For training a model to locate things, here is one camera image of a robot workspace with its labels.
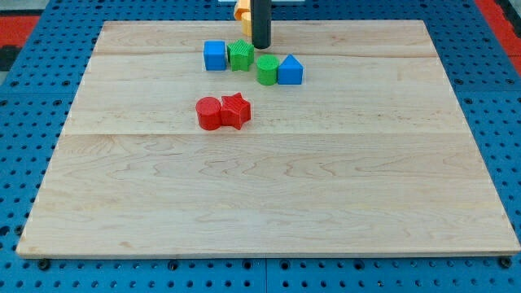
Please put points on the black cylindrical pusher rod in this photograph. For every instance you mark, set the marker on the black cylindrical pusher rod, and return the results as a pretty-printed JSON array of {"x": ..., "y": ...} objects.
[{"x": 261, "y": 23}]

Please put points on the green star block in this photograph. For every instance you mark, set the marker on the green star block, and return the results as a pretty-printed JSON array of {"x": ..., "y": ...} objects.
[{"x": 240, "y": 55}]

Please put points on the red star block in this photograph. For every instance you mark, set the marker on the red star block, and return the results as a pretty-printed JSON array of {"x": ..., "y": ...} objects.
[{"x": 235, "y": 111}]

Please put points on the yellow block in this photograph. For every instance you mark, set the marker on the yellow block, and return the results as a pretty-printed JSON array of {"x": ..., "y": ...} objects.
[{"x": 246, "y": 23}]

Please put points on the orange block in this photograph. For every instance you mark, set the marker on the orange block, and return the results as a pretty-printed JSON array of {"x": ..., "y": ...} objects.
[{"x": 240, "y": 7}]

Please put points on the green cylinder block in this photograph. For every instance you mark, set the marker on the green cylinder block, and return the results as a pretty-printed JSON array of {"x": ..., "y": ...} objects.
[{"x": 267, "y": 69}]

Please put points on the blue cube block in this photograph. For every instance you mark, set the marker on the blue cube block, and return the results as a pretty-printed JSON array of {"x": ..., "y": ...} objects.
[{"x": 214, "y": 55}]

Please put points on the blue triangle block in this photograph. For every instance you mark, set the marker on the blue triangle block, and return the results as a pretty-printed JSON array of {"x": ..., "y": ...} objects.
[{"x": 290, "y": 71}]

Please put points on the red cylinder block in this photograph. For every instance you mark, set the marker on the red cylinder block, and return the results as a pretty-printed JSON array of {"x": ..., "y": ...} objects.
[{"x": 208, "y": 111}]

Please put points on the wooden board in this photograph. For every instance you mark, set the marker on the wooden board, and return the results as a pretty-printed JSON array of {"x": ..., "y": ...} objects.
[{"x": 370, "y": 157}]

